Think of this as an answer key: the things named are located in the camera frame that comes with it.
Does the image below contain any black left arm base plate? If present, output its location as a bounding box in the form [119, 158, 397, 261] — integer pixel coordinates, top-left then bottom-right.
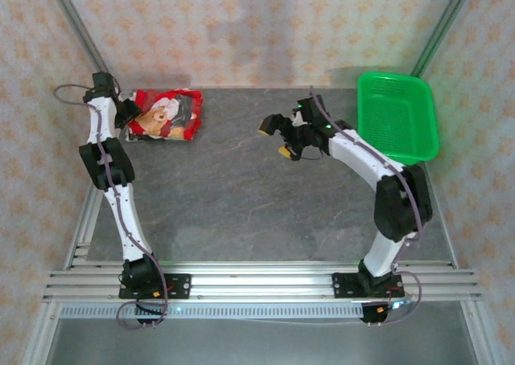
[118, 273, 192, 301]

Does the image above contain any aluminium frame leg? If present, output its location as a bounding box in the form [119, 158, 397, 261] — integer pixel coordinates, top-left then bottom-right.
[22, 300, 61, 365]
[460, 300, 504, 365]

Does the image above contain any grey metal lower panel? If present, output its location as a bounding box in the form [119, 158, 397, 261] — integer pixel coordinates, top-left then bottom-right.
[46, 318, 480, 365]

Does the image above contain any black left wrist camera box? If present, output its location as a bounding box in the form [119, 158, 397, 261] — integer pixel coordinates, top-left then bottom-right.
[122, 100, 143, 121]

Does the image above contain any red bear print t-shirt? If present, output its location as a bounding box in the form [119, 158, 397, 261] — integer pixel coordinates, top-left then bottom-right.
[124, 88, 204, 142]

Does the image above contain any slotted grey cable duct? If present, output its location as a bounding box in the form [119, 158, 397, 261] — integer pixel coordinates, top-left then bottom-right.
[60, 303, 365, 320]

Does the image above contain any aluminium frame post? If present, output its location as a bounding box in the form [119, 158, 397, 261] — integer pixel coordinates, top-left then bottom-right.
[43, 0, 122, 99]
[410, 0, 480, 80]

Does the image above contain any small lit circuit board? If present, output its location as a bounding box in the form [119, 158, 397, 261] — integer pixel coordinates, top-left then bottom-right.
[385, 298, 415, 312]

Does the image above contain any green perforated plastic basket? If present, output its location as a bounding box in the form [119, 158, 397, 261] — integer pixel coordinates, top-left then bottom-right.
[356, 71, 440, 166]

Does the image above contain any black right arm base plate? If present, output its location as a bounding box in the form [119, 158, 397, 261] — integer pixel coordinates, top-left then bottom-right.
[332, 271, 403, 300]

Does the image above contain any black cable bracket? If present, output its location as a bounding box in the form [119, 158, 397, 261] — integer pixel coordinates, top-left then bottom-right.
[134, 302, 168, 326]
[360, 302, 399, 326]

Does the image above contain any aluminium mounting rail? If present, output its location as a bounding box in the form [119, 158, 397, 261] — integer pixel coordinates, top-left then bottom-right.
[42, 261, 484, 304]

